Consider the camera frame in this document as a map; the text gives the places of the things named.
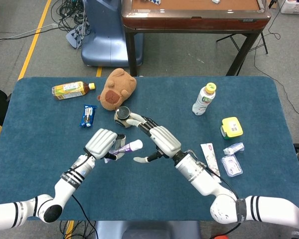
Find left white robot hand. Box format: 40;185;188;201
84;128;127;161

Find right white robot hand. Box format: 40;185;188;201
126;112;182;164

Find purple white tube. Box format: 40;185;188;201
104;139;144;164

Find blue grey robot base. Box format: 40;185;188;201
81;0;144;67

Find white floral toothpaste tube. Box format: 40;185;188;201
200;142;223;184

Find white drink bottle yellow cap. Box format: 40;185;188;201
191;82;217;116

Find blue cookie packet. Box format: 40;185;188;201
79;104;97;128

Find glass jar black lid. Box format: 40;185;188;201
114;106;136;129

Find blue carpet table cover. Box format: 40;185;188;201
0;76;299;222

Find brown capybara plush toy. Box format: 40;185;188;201
97;68;137;111

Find amber tea bottle yellow label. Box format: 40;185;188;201
51;81;96;101

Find green container yellow lid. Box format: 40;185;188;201
220;117;244;140

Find small white tissue pack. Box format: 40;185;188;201
223;142;245;155

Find clear purple wipes packet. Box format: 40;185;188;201
221;154;243;178

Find grey blue robot torso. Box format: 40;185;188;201
94;221;202;239

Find blue grey power strip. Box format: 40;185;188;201
65;26;87;49

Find brown mahjong table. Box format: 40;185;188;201
121;0;272;77

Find white storage box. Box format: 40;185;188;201
280;0;299;15

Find black thin cable loops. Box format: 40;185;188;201
59;194;99;239

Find black floor cable bundle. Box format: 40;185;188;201
51;0;93;48

